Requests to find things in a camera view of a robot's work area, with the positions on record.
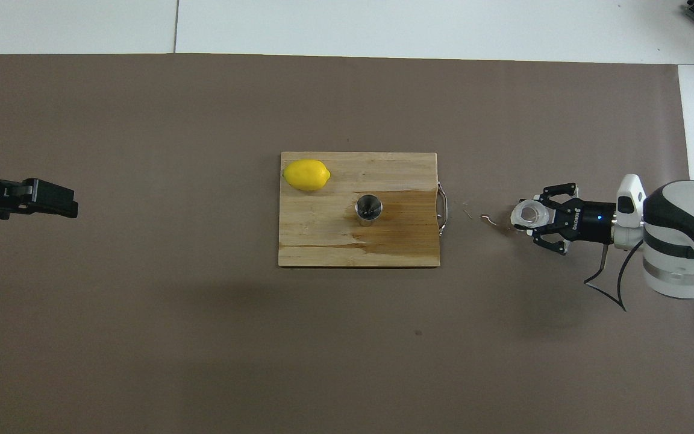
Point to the yellow lemon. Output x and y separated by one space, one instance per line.
306 175

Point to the stainless steel jigger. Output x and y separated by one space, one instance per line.
369 208

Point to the clear plastic cup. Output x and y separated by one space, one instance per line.
518 220

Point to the brown paper mat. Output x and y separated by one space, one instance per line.
142 331

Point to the wooden cutting board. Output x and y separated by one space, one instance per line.
323 241

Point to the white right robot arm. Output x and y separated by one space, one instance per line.
678 241

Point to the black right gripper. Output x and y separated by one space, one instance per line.
588 220

